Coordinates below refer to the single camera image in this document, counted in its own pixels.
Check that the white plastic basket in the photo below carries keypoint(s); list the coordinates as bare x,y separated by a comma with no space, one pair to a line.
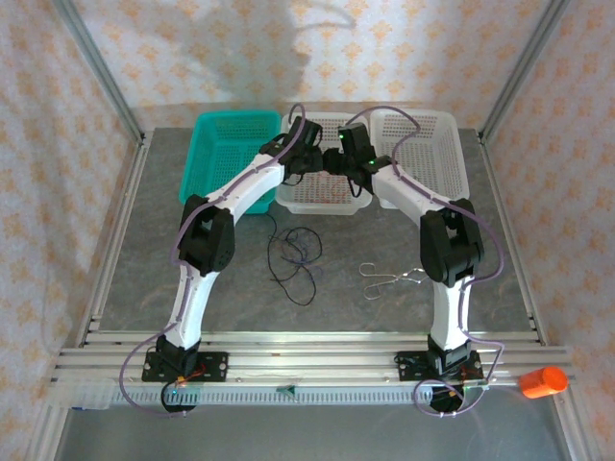
432,158
317,204

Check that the teal plastic basket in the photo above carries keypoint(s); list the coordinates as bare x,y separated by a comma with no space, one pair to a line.
221,153

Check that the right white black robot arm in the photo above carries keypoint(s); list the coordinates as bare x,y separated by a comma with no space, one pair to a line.
449,240

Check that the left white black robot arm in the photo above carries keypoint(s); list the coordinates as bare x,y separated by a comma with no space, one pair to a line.
197,298

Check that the green tape marker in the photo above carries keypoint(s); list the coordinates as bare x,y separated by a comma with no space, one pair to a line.
288,390

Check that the orange cylinder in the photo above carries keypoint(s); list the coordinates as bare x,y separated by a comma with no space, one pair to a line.
543,382

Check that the clear plastic block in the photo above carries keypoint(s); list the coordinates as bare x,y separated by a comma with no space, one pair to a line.
91,397

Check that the aluminium frame post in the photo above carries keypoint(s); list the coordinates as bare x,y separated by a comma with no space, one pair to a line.
98,62
527,62

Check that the aluminium rail assembly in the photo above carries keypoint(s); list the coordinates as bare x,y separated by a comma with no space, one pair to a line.
312,357

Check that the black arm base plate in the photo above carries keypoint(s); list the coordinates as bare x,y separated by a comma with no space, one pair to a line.
408,366
216,367

